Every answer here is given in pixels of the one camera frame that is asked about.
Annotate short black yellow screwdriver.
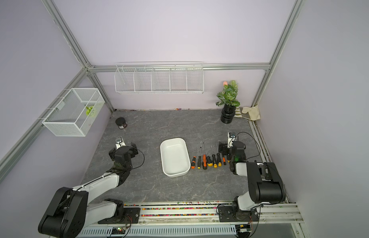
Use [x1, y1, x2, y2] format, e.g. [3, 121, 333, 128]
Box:
[206, 154, 213, 167]

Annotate white plastic storage box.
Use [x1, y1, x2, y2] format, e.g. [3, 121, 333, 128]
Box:
[160, 138, 190, 178]

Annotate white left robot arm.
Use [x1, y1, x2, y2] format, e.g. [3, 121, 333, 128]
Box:
[38, 143, 140, 238]

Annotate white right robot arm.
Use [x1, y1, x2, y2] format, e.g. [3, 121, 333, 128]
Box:
[218, 141, 286, 213]

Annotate small black jar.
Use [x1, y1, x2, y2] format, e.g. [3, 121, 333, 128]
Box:
[115, 117, 128, 130]

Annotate black glossy plant pot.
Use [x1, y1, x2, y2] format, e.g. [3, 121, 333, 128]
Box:
[220, 104, 236, 124]

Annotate cream work glove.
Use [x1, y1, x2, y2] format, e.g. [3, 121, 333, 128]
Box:
[234, 106, 261, 121]

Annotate green artificial plant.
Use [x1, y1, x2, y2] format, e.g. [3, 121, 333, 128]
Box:
[215, 80, 240, 107]

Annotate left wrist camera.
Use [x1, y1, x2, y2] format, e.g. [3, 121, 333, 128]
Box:
[115, 136, 126, 150]

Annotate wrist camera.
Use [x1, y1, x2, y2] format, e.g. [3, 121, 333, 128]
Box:
[227, 132, 236, 148]
[115, 136, 126, 150]

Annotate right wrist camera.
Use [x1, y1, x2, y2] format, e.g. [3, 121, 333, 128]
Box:
[227, 132, 236, 148]

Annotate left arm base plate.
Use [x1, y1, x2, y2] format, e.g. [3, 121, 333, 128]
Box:
[98, 207, 141, 224]

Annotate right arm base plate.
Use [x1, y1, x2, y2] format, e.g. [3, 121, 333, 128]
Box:
[216, 204, 259, 223]

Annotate white wire basket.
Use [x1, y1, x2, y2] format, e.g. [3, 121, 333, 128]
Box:
[42, 88, 105, 137]

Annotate aluminium rail base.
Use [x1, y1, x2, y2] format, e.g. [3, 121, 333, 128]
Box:
[76, 201, 310, 238]

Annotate long white wire shelf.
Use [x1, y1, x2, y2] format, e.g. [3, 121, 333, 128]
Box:
[114, 61, 204, 94]

